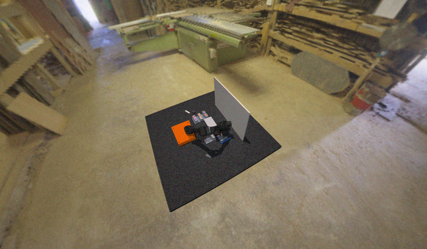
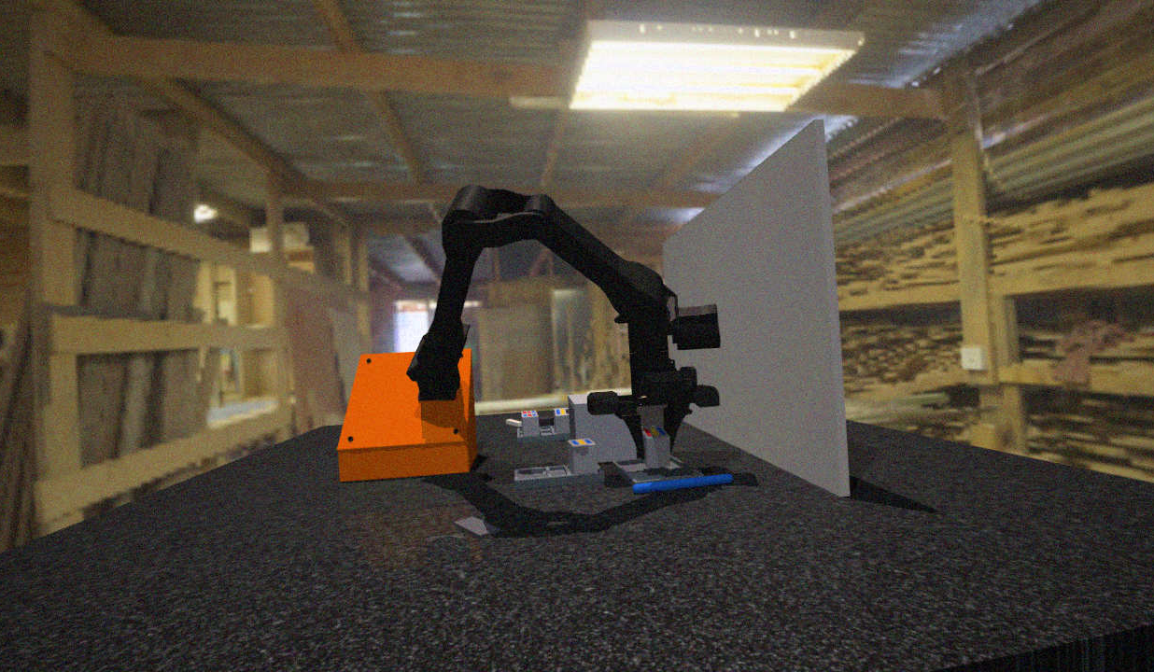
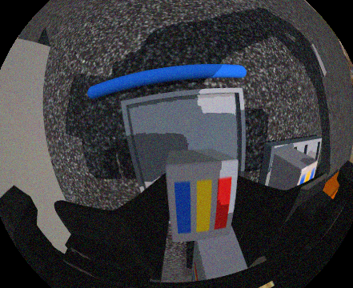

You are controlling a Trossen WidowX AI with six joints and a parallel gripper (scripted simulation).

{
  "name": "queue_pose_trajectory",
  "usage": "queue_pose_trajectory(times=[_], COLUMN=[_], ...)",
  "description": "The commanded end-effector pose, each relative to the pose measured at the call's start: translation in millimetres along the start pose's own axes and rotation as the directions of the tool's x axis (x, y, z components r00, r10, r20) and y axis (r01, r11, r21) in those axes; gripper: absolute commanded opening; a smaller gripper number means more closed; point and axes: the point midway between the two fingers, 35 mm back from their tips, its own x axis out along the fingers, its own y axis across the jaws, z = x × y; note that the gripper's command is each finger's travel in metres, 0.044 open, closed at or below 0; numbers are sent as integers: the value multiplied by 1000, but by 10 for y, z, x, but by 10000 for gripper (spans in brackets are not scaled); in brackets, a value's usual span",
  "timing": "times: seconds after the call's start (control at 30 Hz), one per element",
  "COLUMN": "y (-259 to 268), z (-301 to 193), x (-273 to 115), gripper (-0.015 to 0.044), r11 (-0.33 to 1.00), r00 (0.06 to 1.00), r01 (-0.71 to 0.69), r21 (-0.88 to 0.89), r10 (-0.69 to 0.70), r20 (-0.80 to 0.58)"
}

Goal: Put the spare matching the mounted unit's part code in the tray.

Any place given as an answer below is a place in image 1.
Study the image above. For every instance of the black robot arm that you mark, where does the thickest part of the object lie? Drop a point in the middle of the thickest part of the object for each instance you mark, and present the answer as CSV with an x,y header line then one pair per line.
x,y
202,130

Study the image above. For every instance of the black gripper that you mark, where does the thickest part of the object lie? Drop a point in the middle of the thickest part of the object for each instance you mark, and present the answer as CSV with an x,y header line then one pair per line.
x,y
216,133

